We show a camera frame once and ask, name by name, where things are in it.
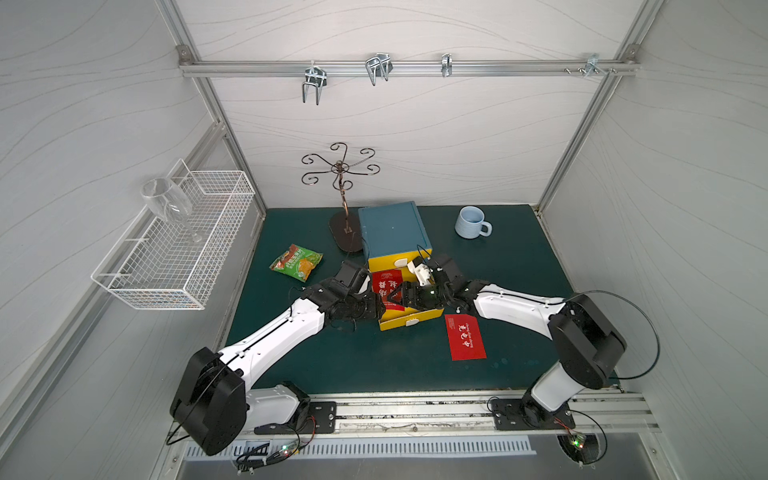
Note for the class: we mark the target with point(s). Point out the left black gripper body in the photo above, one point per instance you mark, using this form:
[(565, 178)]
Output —
[(378, 306)]

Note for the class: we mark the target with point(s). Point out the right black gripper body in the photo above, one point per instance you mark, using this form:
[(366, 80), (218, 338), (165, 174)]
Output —
[(429, 297)]

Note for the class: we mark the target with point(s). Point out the yellow drawer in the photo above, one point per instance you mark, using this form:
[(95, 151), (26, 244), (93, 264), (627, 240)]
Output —
[(395, 260), (397, 319)]

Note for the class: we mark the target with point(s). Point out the red postcard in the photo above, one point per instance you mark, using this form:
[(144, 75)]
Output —
[(385, 283), (464, 337)]

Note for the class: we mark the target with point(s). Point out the yellow top drawer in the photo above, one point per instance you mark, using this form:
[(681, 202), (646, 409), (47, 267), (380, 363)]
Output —
[(395, 260)]

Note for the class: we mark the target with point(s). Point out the teal drawer cabinet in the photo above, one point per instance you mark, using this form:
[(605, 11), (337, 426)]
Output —
[(393, 229)]

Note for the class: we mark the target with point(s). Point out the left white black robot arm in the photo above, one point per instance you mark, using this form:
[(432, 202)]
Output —
[(214, 401)]

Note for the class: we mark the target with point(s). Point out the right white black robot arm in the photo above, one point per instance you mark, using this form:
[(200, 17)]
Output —
[(587, 344)]

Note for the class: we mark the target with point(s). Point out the bronze mug tree stand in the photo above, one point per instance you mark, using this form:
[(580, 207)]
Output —
[(344, 226)]

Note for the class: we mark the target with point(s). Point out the green snack packet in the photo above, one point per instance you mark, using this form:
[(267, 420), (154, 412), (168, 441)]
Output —
[(297, 262)]

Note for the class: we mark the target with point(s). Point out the light blue mug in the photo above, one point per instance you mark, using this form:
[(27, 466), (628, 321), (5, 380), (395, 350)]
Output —
[(471, 224)]

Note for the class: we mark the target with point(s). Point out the white vent strip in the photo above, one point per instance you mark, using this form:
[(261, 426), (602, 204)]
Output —
[(379, 447)]

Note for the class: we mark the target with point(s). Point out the left controller wiring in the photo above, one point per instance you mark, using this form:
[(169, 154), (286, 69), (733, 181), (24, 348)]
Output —
[(270, 450)]

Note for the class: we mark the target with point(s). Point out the clear wine glass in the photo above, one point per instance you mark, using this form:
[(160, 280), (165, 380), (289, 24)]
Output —
[(170, 203)]

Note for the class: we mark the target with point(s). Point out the small metal clip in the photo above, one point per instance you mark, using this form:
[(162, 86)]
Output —
[(446, 65)]

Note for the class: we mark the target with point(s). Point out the metal double hook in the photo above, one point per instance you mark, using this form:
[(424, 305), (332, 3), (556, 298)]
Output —
[(315, 79)]

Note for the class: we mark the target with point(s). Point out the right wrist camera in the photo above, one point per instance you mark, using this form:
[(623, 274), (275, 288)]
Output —
[(421, 271)]

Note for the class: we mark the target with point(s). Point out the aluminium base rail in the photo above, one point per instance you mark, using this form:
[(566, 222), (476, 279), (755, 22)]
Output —
[(464, 413)]

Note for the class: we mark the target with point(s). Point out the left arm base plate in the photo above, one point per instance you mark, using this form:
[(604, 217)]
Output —
[(317, 417)]

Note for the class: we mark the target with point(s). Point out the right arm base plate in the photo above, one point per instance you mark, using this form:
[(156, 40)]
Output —
[(513, 414)]

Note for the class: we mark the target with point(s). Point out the white wire basket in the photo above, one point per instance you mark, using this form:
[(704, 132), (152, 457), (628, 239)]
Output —
[(156, 266)]

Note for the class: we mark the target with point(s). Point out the metal wire hook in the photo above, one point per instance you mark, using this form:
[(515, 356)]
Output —
[(379, 66)]

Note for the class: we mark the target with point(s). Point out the metal bracket with bolts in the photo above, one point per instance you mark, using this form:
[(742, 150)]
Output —
[(591, 67)]

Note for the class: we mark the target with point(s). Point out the aluminium top rail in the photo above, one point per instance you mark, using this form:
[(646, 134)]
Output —
[(401, 68)]

